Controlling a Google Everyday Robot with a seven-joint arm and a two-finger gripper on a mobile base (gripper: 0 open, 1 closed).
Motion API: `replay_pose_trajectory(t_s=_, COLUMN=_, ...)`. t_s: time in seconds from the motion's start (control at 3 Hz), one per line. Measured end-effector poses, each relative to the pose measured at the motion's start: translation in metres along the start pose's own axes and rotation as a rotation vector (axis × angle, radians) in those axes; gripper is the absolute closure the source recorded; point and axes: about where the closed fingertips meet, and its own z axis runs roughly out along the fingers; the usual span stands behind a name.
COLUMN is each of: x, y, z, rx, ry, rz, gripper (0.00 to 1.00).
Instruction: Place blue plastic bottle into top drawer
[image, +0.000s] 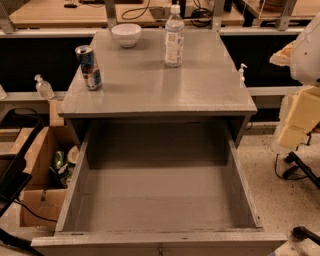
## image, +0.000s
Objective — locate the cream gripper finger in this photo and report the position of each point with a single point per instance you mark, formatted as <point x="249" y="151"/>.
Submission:
<point x="302" y="118"/>
<point x="282" y="57"/>

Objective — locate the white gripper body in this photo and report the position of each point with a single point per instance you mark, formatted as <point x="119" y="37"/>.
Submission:
<point x="308" y="58"/>

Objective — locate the clear plastic water bottle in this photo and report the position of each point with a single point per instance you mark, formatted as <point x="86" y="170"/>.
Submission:
<point x="174" y="38"/>

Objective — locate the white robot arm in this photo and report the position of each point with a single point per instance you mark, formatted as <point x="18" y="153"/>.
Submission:
<point x="305" y="57"/>

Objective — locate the small white pump bottle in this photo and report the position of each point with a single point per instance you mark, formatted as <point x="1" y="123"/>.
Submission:
<point x="243" y="67"/>

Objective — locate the open grey top drawer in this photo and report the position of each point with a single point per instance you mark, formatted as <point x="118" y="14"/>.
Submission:
<point x="158" y="189"/>

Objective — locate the clear sanitizer pump bottle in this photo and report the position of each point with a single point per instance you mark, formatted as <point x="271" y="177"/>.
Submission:
<point x="43" y="88"/>

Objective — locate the black floor stand leg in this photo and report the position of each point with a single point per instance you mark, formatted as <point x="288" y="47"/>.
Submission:
<point x="292" y="157"/>

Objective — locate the white ceramic bowl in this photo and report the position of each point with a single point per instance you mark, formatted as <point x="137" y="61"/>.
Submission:
<point x="127" y="35"/>

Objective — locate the grey wooden cabinet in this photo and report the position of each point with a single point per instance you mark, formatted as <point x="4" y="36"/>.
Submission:
<point x="136" y="82"/>

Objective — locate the blue energy drink can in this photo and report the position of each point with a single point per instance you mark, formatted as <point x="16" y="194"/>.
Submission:
<point x="89" y="67"/>

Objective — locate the open cardboard box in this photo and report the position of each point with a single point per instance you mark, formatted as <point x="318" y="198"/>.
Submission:
<point x="50" y="160"/>

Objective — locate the wooden desk in background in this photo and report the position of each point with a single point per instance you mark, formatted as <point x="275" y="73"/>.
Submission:
<point x="70" y="13"/>

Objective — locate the black chair frame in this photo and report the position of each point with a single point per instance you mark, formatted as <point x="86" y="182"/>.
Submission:
<point x="13" y="181"/>

